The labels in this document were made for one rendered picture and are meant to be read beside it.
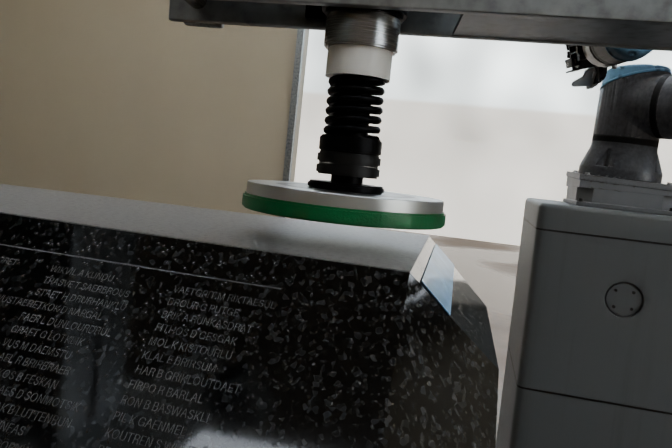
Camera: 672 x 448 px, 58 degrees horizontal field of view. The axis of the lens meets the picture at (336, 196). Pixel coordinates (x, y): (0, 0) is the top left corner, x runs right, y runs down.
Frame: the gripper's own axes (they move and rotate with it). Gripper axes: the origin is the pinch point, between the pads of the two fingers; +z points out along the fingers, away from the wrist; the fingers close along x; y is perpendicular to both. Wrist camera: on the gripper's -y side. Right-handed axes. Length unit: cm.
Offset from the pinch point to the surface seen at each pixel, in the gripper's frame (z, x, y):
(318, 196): -93, 13, 53
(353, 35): -85, -2, 48
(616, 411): -13, 79, 10
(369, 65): -85, 2, 47
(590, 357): -12, 66, 13
